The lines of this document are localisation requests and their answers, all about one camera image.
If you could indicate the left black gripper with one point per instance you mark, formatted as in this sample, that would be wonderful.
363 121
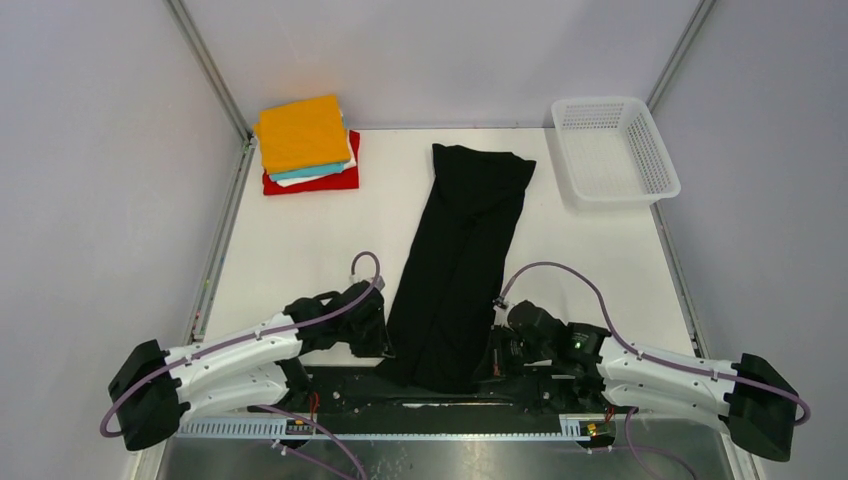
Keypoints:
380 345

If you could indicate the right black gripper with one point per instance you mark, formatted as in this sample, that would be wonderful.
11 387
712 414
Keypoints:
501 332

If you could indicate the black t shirt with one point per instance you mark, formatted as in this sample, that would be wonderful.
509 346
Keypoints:
440 320

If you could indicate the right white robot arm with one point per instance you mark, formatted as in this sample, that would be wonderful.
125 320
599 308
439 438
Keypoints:
747 399

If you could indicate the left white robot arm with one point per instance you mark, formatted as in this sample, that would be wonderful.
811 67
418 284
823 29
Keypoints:
157 390

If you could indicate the red folded t shirt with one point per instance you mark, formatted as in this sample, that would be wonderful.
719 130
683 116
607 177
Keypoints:
349 179

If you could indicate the teal folded t shirt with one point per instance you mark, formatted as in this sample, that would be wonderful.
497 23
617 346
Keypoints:
308 171

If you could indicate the white folded t shirt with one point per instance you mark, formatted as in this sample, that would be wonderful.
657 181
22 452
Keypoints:
291 179

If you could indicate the orange folded t shirt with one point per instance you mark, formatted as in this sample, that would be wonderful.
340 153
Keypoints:
302 134

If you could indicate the white plastic basket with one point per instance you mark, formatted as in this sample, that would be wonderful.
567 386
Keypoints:
613 155

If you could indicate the slotted cable duct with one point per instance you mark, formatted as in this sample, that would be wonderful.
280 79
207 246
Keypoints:
259 428

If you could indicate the aluminium frame rail left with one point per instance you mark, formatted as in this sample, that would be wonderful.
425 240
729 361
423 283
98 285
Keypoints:
236 152

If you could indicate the aluminium frame rail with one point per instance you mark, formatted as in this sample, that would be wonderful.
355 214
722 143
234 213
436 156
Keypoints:
685 42
236 152

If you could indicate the aluminium frame rail right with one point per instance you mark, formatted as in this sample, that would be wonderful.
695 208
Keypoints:
685 42

